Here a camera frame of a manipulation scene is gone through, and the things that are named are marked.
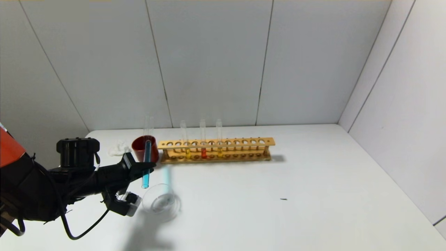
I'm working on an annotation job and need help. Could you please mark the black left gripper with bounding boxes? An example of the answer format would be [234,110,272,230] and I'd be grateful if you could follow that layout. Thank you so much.
[95,152,156,195]

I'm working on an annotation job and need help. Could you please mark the blue pigment test tube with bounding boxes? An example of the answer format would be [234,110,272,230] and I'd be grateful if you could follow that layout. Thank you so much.
[141,140,153,189]

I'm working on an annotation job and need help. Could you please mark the yellow pigment test tube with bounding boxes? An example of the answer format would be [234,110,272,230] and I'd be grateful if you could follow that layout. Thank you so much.
[216,119,224,158]
[180,120,191,160]

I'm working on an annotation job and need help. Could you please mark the red pigment test tube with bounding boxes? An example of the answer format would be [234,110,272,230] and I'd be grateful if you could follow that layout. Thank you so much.
[199,119,208,160]

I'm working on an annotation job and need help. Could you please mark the wooden test tube rack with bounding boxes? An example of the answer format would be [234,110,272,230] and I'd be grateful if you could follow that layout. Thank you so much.
[157,137,276,164]

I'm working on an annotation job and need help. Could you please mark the dark red plastic cup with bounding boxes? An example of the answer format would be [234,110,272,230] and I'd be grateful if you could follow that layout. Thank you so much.
[131,135,160,164]

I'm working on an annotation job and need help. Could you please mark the crumpled white tissue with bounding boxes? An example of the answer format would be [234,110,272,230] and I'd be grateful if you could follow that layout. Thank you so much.
[107,139,133,157]

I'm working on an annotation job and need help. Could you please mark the clear glass dish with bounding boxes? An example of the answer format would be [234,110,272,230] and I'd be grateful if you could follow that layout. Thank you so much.
[141,183,182,223]

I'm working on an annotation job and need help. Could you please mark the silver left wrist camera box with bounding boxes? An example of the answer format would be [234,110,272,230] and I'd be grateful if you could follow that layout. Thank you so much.
[118,191,142,217]

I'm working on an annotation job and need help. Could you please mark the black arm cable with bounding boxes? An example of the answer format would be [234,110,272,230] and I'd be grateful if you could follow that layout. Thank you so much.
[59,204,111,241]

